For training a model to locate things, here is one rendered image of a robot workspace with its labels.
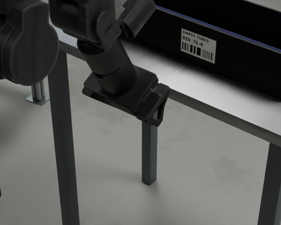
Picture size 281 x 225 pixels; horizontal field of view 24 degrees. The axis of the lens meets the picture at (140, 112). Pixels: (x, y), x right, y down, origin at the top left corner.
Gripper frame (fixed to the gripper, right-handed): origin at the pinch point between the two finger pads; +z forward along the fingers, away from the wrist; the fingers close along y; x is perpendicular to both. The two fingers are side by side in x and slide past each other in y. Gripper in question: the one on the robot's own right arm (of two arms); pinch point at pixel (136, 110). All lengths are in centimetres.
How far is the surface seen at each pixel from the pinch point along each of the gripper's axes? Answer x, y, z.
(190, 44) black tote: -32.7, 18.8, 32.5
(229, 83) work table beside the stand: -29.0, 6.8, 36.5
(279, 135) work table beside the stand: -20.0, -11.3, 32.4
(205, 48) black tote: -32.9, 14.5, 32.1
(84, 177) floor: -11, 75, 116
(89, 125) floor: -34, 95, 127
